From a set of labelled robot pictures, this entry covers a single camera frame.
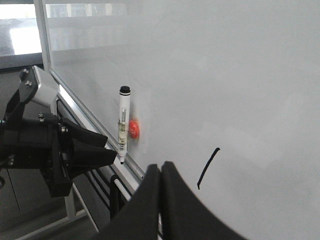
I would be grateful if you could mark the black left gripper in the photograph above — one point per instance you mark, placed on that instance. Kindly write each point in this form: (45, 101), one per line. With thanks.
(34, 143)

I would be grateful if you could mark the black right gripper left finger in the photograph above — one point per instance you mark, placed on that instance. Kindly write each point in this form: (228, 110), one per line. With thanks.
(139, 218)

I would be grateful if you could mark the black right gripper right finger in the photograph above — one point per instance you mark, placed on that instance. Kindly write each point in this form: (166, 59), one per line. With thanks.
(183, 216)

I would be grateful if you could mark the white black whiteboard marker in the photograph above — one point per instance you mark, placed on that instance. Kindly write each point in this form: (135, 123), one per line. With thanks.
(123, 121)

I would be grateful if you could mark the white horizontal stand rod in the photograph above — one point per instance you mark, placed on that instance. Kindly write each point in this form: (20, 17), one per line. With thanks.
(122, 189)

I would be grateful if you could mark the red round magnet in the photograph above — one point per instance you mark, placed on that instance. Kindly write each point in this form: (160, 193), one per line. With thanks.
(134, 129)

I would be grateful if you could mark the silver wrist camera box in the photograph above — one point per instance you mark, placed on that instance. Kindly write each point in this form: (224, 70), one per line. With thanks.
(47, 88)

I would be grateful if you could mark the white whiteboard with aluminium frame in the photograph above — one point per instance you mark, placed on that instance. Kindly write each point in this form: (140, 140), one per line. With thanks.
(227, 90)

